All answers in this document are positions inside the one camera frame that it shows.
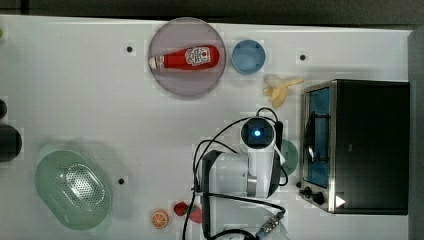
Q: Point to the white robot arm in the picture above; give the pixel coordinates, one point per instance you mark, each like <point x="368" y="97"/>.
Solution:
<point x="234" y="186"/>

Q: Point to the red ketchup bottle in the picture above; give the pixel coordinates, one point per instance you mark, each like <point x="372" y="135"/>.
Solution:
<point x="189" y="59"/>

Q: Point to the grey round plate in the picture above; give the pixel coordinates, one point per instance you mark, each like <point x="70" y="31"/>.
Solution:
<point x="184" y="33"/>

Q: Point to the peeled toy banana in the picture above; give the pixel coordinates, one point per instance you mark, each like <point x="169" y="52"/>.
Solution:
<point x="277" y="88"/>

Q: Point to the blue cup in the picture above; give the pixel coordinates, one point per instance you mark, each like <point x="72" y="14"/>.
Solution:
<point x="248" y="57"/>

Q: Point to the green mug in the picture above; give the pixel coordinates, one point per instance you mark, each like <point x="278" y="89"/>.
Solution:
<point x="291" y="155"/>

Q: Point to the small red toy strawberry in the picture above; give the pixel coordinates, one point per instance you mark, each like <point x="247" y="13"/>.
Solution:
<point x="180" y="209"/>

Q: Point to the toy strawberry with leaves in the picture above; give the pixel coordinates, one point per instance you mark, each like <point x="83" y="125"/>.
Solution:
<point x="195" y="214"/>

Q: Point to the toy orange slice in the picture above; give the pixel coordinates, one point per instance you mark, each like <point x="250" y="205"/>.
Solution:
<point x="160" y="219"/>

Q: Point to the black toaster oven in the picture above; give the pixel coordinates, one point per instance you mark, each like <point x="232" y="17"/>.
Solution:
<point x="354" y="147"/>

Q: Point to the black frying pan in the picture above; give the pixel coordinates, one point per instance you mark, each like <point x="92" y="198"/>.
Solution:
<point x="10" y="143"/>

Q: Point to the black pot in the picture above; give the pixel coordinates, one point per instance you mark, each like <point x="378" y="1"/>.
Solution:
<point x="3" y="109"/>

